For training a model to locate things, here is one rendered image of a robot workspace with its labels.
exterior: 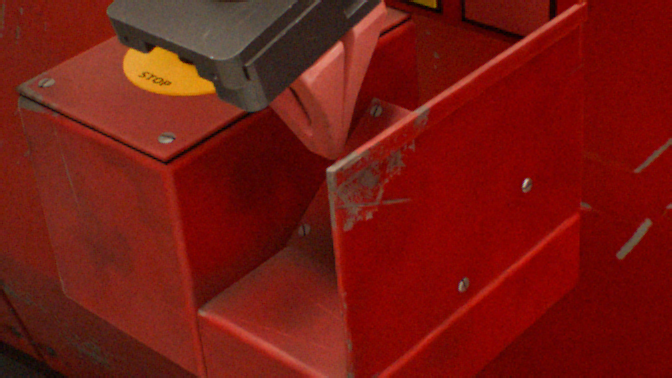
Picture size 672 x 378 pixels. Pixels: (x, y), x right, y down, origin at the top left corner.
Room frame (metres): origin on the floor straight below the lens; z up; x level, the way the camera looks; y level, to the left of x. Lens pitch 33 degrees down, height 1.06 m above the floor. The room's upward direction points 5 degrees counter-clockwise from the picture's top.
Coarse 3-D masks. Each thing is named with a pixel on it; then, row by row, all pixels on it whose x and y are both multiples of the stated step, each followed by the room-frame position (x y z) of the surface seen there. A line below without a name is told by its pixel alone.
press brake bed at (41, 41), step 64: (0, 0) 1.01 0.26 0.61; (64, 0) 0.95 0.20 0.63; (640, 0) 0.64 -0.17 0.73; (0, 64) 1.02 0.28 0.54; (448, 64) 0.72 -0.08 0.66; (640, 64) 0.64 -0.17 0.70; (0, 128) 1.04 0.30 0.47; (640, 128) 0.64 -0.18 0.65; (0, 192) 1.05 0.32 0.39; (640, 192) 0.64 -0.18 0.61; (0, 256) 1.07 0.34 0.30; (640, 256) 0.64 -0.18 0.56; (0, 320) 1.16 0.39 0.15; (64, 320) 1.05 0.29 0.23; (576, 320) 0.66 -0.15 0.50; (640, 320) 0.63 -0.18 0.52
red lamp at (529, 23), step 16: (480, 0) 0.53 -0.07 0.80; (496, 0) 0.52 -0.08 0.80; (512, 0) 0.51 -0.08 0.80; (528, 0) 0.51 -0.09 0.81; (544, 0) 0.50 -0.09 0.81; (480, 16) 0.53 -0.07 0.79; (496, 16) 0.52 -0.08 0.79; (512, 16) 0.51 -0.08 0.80; (528, 16) 0.51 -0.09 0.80; (544, 16) 0.50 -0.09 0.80; (512, 32) 0.51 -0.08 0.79; (528, 32) 0.51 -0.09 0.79
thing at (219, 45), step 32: (128, 0) 0.43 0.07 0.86; (160, 0) 0.42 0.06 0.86; (192, 0) 0.42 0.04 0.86; (224, 0) 0.41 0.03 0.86; (256, 0) 0.41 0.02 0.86; (288, 0) 0.40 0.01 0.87; (128, 32) 0.42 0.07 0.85; (160, 32) 0.40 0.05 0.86; (192, 32) 0.40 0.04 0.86; (224, 32) 0.39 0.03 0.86; (256, 32) 0.39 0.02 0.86; (224, 64) 0.38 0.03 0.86
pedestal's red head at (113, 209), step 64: (384, 0) 0.57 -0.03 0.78; (448, 0) 0.54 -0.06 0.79; (576, 0) 0.49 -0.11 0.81; (64, 64) 0.54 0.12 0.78; (384, 64) 0.54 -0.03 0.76; (512, 64) 0.46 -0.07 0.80; (576, 64) 0.49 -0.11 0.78; (64, 128) 0.50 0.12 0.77; (128, 128) 0.48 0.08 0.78; (192, 128) 0.47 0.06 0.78; (256, 128) 0.48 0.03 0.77; (384, 128) 0.52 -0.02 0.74; (448, 128) 0.43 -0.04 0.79; (512, 128) 0.46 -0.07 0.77; (576, 128) 0.49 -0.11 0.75; (64, 192) 0.51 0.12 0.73; (128, 192) 0.47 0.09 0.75; (192, 192) 0.46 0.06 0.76; (256, 192) 0.48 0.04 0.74; (320, 192) 0.50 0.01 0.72; (384, 192) 0.40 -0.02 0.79; (448, 192) 0.43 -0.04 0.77; (512, 192) 0.46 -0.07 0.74; (576, 192) 0.49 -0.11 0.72; (64, 256) 0.52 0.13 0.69; (128, 256) 0.48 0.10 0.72; (192, 256) 0.45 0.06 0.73; (256, 256) 0.48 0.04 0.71; (320, 256) 0.48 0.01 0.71; (384, 256) 0.40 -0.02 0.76; (448, 256) 0.43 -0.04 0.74; (512, 256) 0.46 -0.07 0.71; (576, 256) 0.49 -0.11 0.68; (128, 320) 0.48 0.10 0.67; (192, 320) 0.45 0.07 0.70; (256, 320) 0.44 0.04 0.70; (320, 320) 0.43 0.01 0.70; (384, 320) 0.40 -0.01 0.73; (448, 320) 0.43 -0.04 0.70; (512, 320) 0.46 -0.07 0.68
